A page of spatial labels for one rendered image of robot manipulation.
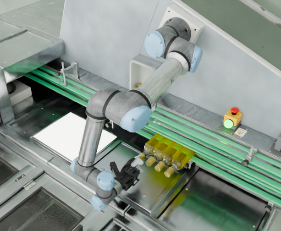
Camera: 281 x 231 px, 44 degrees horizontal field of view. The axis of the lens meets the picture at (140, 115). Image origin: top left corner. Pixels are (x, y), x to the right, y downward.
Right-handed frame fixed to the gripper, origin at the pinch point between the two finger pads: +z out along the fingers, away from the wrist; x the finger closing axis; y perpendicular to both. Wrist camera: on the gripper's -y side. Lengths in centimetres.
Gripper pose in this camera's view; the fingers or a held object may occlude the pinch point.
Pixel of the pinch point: (138, 159)
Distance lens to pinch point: 181.0
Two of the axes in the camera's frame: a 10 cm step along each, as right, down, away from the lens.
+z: 6.0, -4.8, 6.4
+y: 8.0, 3.7, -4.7
